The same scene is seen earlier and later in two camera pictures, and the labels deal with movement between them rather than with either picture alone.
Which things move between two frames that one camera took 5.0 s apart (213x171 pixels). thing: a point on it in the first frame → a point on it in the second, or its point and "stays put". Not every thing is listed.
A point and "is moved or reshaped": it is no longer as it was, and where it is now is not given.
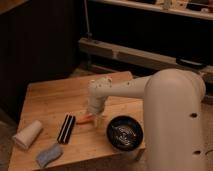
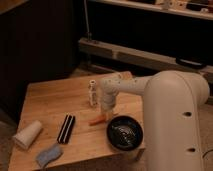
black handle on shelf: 190,63 stays put
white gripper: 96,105 → 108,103
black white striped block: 66,129 stays put
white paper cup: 25,136 stays put
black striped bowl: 125,133 stays put
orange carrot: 87,118 is moved or reshaped
